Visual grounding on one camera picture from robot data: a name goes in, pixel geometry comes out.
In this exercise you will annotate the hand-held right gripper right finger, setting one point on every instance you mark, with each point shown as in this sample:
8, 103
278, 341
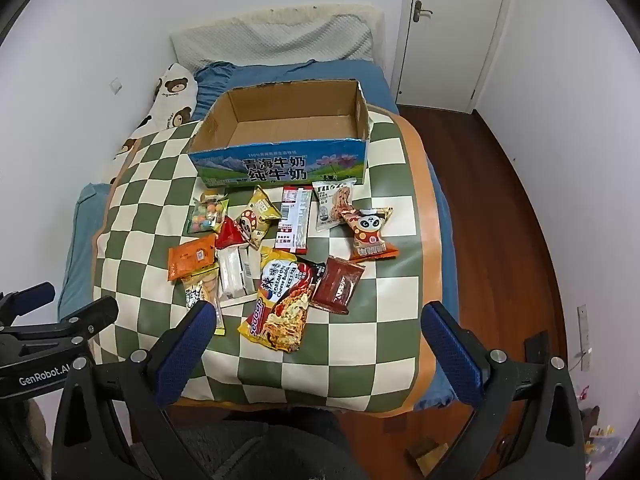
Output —
452, 352

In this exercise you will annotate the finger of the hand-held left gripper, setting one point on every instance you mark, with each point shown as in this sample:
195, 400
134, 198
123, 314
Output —
92, 316
27, 300

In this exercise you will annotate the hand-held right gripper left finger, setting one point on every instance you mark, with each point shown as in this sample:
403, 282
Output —
185, 347

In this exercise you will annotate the orange panda snack packet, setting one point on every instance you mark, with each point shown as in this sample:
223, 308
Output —
368, 233

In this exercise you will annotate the white cookie packet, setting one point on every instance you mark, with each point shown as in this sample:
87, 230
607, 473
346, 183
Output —
327, 205

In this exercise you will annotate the blue printed cardboard box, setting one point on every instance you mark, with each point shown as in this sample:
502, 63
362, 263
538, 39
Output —
280, 160

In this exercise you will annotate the clear round cracker packet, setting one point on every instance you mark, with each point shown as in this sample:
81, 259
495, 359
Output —
200, 285

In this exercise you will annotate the dark flat floor object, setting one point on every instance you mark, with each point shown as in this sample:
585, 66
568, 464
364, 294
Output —
537, 346

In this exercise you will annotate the clear white wafer packet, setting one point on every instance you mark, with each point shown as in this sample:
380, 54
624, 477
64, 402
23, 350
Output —
232, 272

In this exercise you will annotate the green white checkered mat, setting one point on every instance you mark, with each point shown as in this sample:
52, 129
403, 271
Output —
350, 340

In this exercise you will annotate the yellow noodle packet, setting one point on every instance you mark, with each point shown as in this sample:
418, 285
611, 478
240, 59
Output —
280, 305

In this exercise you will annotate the brown cardboard piece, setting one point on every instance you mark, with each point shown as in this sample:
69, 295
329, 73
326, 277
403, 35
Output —
426, 454

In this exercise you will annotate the small red snack packet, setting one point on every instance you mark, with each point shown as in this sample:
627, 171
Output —
227, 235

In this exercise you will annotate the person's grey trousers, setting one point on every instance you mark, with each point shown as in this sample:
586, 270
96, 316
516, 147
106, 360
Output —
260, 445

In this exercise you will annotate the colourful candy bag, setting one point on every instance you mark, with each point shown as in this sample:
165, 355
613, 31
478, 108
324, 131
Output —
205, 215

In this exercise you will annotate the dark red snack packet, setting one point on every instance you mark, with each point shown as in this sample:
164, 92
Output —
337, 282

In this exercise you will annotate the yellow mushroom snack packet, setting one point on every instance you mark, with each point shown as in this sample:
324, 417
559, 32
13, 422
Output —
256, 215

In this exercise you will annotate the pile of small toys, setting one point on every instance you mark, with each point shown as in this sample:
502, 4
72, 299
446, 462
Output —
600, 430

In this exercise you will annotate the red white long packet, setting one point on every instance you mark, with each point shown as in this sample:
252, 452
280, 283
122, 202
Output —
292, 220

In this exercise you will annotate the bear print pillow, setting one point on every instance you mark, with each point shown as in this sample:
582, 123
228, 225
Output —
170, 95

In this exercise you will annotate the white door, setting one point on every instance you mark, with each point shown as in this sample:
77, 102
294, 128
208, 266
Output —
452, 35

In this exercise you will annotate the white textured pillow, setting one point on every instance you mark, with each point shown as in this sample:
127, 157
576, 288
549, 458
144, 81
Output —
275, 35

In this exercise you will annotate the white wall outlet strip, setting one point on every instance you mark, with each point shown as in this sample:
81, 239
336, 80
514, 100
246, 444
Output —
583, 332

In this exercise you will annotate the white wall socket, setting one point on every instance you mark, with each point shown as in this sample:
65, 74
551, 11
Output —
116, 85

